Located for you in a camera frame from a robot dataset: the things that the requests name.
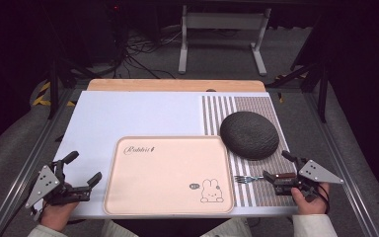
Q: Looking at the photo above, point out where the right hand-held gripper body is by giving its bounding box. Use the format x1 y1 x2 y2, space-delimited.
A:
271 157 345 202

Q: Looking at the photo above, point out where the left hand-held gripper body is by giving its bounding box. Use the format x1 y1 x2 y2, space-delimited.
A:
24 159 92 209

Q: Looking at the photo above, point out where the fork with brown handle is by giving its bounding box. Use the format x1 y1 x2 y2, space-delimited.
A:
234 172 298 185

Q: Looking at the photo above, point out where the person's right hand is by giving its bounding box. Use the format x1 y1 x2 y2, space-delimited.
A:
290 182 332 216

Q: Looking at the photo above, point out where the person's left hand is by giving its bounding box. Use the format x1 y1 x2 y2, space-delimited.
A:
38 183 80 233

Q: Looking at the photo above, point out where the striped woven placemat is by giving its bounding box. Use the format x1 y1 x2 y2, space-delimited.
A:
200 95 298 208

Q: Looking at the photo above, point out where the dark grey round woven dome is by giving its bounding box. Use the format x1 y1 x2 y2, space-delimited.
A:
219 111 280 162

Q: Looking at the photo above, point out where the person's left leg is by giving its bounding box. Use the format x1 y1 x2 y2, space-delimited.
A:
100 218 140 237

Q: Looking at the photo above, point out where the person's leg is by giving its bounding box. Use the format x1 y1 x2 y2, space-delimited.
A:
100 218 140 237
199 216 254 237

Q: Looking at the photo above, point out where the yellow and black floor tape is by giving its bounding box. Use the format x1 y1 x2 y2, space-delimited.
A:
30 81 77 108

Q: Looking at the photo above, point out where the person's right leg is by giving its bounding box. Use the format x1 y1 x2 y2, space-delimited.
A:
199 216 254 237

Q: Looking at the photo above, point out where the black stand leg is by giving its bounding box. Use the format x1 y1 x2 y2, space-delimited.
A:
265 58 331 123
46 57 92 120

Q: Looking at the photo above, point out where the pink tray with rabbit print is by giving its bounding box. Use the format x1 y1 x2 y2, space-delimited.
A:
103 135 236 217

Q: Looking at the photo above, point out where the white table board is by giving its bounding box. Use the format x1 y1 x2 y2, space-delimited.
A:
52 91 299 220

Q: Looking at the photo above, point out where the white metal stand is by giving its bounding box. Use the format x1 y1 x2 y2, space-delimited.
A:
177 4 272 77

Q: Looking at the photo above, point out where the aluminium frame rail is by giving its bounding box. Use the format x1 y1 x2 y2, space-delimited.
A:
301 92 379 237
0 88 77 237

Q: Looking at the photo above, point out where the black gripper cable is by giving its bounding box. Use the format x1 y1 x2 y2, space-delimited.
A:
317 183 332 212

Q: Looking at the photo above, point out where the bundle of black floor cables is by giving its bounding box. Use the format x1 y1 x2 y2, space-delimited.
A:
110 28 183 80

